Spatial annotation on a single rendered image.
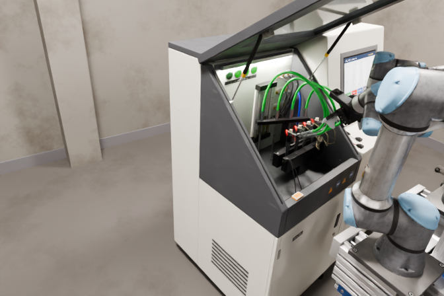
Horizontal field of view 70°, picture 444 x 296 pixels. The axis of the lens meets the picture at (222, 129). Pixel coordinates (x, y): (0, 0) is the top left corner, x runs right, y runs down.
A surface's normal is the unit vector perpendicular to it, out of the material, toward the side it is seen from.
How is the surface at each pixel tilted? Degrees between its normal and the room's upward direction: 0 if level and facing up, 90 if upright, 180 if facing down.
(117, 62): 90
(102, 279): 0
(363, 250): 0
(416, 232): 90
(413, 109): 101
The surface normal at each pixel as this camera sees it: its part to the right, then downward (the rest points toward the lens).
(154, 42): 0.56, 0.41
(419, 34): -0.83, 0.22
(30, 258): 0.04, -0.89
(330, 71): 0.65, 0.15
